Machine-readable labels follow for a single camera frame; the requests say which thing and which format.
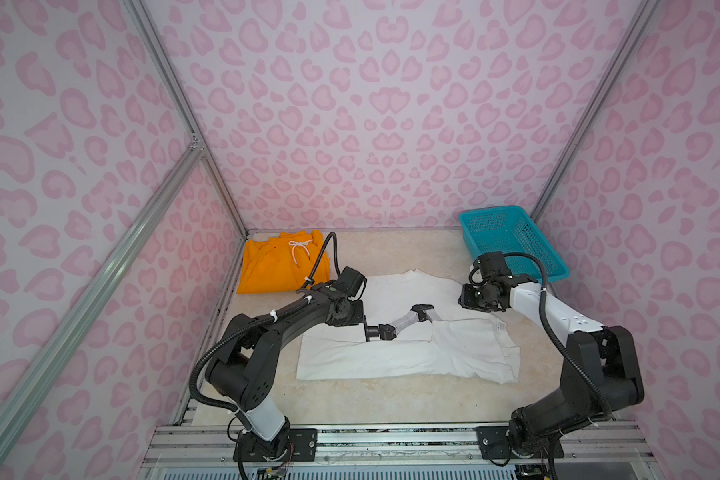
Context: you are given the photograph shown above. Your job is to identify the white patterned garment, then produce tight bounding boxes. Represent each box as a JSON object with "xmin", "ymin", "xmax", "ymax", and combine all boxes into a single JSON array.
[{"xmin": 297, "ymin": 270, "xmax": 521, "ymax": 384}]

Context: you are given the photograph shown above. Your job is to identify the orange shorts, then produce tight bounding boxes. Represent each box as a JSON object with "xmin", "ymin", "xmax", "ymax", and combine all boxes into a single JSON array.
[{"xmin": 237, "ymin": 230, "xmax": 331, "ymax": 294}]

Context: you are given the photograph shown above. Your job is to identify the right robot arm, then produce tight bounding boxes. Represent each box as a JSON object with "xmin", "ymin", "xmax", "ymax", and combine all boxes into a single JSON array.
[{"xmin": 459, "ymin": 275, "xmax": 645, "ymax": 459}]

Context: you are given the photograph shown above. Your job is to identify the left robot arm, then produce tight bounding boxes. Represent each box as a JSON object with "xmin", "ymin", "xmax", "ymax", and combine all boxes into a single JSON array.
[{"xmin": 188, "ymin": 285, "xmax": 364, "ymax": 460}]

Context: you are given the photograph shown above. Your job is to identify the teal plastic laundry basket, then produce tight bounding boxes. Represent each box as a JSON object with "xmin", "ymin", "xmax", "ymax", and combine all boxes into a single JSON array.
[{"xmin": 459, "ymin": 206, "xmax": 570, "ymax": 283}]

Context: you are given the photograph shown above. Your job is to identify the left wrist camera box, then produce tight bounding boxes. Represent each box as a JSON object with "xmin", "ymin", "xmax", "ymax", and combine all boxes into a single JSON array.
[{"xmin": 334, "ymin": 266, "xmax": 367, "ymax": 299}]

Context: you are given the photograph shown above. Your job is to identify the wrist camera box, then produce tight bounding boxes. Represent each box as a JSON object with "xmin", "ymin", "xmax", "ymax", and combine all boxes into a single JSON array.
[
  {"xmin": 334, "ymin": 266, "xmax": 367, "ymax": 299},
  {"xmin": 474, "ymin": 251, "xmax": 512, "ymax": 282}
]

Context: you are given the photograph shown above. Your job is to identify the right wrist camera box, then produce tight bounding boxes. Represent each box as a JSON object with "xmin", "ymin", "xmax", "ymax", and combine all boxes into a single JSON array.
[{"xmin": 474, "ymin": 251, "xmax": 512, "ymax": 282}]

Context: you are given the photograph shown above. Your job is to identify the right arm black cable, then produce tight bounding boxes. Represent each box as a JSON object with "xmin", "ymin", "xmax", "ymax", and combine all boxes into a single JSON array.
[{"xmin": 467, "ymin": 251, "xmax": 614, "ymax": 480}]

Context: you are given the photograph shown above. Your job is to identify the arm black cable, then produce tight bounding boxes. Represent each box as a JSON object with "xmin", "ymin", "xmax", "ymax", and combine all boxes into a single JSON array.
[
  {"xmin": 467, "ymin": 251, "xmax": 614, "ymax": 480},
  {"xmin": 188, "ymin": 231, "xmax": 342, "ymax": 480}
]

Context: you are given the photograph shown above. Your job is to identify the white drawstring cord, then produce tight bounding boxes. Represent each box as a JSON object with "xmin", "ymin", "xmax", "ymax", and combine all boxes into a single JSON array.
[{"xmin": 286, "ymin": 237, "xmax": 313, "ymax": 268}]

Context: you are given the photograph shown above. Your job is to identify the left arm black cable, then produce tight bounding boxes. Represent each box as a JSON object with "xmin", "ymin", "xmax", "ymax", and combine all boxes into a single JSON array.
[{"xmin": 188, "ymin": 231, "xmax": 342, "ymax": 480}]

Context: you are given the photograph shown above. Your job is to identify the aluminium frame post right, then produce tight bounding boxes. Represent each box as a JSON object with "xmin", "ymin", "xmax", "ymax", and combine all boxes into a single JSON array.
[{"xmin": 530, "ymin": 0, "xmax": 664, "ymax": 224}]

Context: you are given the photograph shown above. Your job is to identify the aluminium frame post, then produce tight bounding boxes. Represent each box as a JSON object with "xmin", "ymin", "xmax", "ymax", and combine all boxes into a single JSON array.
[
  {"xmin": 530, "ymin": 0, "xmax": 664, "ymax": 224},
  {"xmin": 121, "ymin": 0, "xmax": 249, "ymax": 239}
]

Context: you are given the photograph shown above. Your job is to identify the aluminium frame post left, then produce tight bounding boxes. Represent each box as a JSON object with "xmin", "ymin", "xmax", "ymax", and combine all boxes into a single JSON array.
[{"xmin": 121, "ymin": 0, "xmax": 249, "ymax": 239}]

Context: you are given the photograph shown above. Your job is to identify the aluminium diagonal frame bar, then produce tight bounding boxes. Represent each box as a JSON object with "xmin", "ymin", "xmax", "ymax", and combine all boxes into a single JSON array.
[{"xmin": 0, "ymin": 140, "xmax": 205, "ymax": 475}]

